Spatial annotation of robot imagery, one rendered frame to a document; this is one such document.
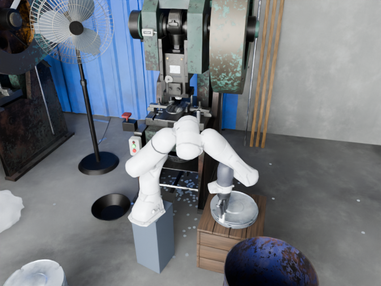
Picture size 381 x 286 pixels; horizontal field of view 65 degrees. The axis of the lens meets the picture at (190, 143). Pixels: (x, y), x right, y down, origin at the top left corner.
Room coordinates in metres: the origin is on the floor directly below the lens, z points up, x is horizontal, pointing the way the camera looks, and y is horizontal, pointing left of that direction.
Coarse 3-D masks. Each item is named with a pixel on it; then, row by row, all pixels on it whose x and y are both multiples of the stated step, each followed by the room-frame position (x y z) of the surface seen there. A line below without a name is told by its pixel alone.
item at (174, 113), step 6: (168, 108) 2.01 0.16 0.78; (174, 108) 2.01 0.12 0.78; (180, 108) 2.01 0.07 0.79; (162, 114) 1.92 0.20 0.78; (168, 114) 1.92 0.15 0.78; (174, 114) 1.92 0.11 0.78; (180, 114) 1.92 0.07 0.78; (162, 120) 1.84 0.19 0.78; (168, 120) 1.83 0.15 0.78; (174, 120) 1.83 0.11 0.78; (168, 126) 1.94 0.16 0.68
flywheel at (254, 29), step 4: (248, 12) 2.33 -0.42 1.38; (248, 16) 1.99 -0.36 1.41; (252, 16) 1.99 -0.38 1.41; (248, 20) 1.96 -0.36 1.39; (252, 20) 1.96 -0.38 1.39; (256, 20) 2.05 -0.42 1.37; (248, 24) 1.94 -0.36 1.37; (252, 24) 1.94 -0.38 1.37; (256, 24) 1.96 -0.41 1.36; (248, 28) 1.94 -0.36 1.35; (252, 28) 1.93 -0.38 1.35; (256, 28) 1.95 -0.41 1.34; (248, 32) 1.93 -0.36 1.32; (252, 32) 1.93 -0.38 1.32; (256, 32) 1.95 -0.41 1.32; (248, 36) 1.94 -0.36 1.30; (252, 36) 1.93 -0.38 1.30; (256, 36) 1.96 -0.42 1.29; (248, 40) 1.96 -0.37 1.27; (252, 40) 1.95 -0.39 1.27
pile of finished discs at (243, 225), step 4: (256, 204) 1.44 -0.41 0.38; (212, 212) 1.38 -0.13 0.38; (256, 216) 1.33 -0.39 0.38; (216, 220) 1.33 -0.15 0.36; (240, 220) 1.31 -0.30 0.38; (252, 220) 1.31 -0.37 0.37; (224, 224) 1.29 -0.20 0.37; (228, 224) 1.27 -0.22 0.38; (232, 224) 1.27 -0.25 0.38; (236, 224) 1.27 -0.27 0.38; (240, 224) 1.27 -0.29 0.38; (244, 224) 1.27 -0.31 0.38; (248, 224) 1.29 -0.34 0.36; (232, 228) 1.27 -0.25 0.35; (236, 228) 1.26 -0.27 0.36; (240, 228) 1.27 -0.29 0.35
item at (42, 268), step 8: (32, 264) 1.06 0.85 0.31; (40, 264) 1.06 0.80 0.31; (48, 264) 1.06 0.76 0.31; (56, 264) 1.06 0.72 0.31; (16, 272) 1.01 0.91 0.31; (24, 272) 1.01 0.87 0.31; (32, 272) 1.01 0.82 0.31; (40, 272) 1.01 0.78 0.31; (48, 272) 1.01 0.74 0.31; (56, 272) 1.01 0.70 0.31; (8, 280) 0.97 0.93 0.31; (16, 280) 0.97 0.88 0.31; (24, 280) 0.96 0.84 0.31; (32, 280) 0.96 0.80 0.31; (40, 280) 0.96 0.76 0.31; (48, 280) 0.96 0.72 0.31; (56, 280) 0.96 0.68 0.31
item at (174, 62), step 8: (168, 56) 2.05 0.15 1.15; (176, 56) 2.03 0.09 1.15; (168, 64) 2.05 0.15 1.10; (176, 64) 2.03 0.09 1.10; (168, 72) 2.05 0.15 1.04; (176, 72) 2.03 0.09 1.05; (168, 80) 2.03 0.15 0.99; (176, 80) 2.03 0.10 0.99; (184, 80) 2.02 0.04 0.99; (168, 88) 2.00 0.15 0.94; (176, 88) 2.00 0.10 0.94; (184, 88) 2.02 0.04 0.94
